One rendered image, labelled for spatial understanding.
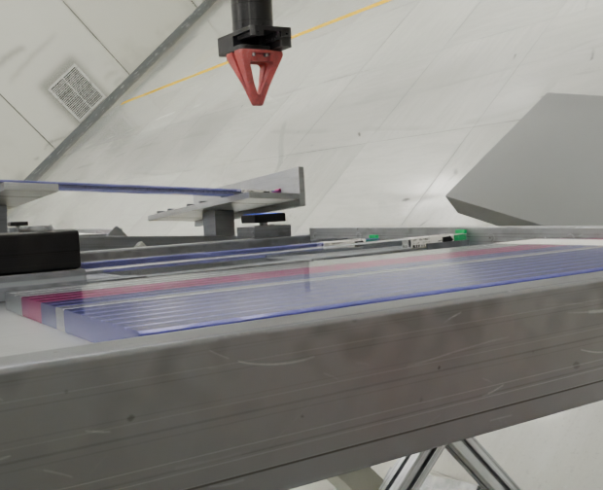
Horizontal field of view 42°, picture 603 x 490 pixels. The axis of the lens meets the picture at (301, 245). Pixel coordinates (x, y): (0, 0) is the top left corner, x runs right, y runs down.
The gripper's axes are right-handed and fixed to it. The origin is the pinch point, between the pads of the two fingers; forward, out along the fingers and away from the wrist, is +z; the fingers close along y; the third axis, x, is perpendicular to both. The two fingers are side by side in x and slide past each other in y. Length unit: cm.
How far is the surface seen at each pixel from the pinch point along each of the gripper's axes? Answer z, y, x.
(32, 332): 19, 57, -46
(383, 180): 11, -126, 125
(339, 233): 19.1, 10.5, 5.4
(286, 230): 18.5, 3.2, 1.6
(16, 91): -102, -740, 146
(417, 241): 18.9, 34.2, -1.7
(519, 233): 18.5, 41.5, 5.4
